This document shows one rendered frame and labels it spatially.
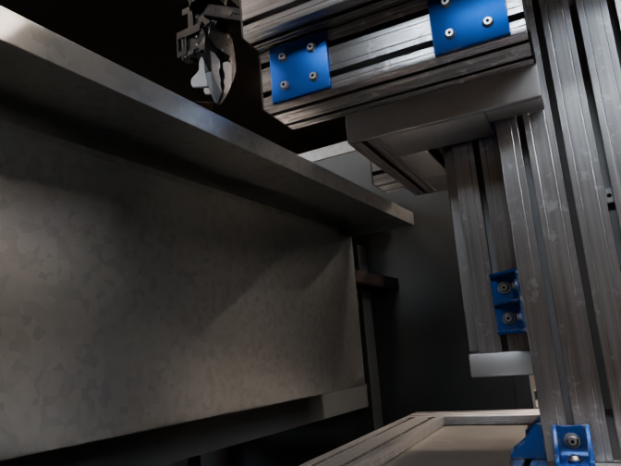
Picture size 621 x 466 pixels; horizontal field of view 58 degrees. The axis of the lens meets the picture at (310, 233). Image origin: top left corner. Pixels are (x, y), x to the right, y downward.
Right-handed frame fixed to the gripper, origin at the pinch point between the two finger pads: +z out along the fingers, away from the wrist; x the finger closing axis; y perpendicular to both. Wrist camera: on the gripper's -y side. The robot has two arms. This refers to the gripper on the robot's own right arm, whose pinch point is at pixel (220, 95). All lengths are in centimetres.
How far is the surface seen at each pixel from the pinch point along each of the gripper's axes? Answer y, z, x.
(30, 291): -2, 38, 38
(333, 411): 8, 61, -47
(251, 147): -18.3, 19.8, 17.1
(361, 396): 8, 60, -64
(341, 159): 16, -14, -82
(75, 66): -18, 20, 44
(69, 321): -2, 42, 33
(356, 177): 11, -6, -82
